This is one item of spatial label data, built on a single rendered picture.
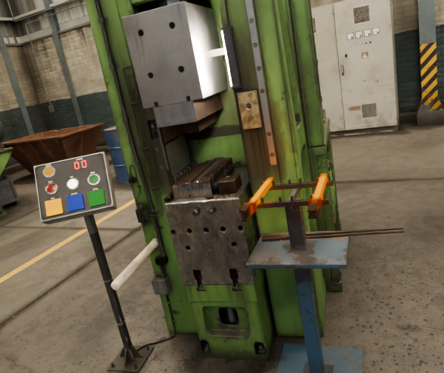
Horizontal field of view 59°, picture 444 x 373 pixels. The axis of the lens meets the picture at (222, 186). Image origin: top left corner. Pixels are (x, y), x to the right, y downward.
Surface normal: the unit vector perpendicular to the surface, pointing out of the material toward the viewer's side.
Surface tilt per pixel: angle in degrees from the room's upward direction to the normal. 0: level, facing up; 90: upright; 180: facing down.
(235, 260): 90
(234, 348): 90
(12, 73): 90
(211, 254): 90
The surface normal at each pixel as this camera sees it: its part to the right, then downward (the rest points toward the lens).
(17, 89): 0.88, -0.04
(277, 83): -0.27, 0.33
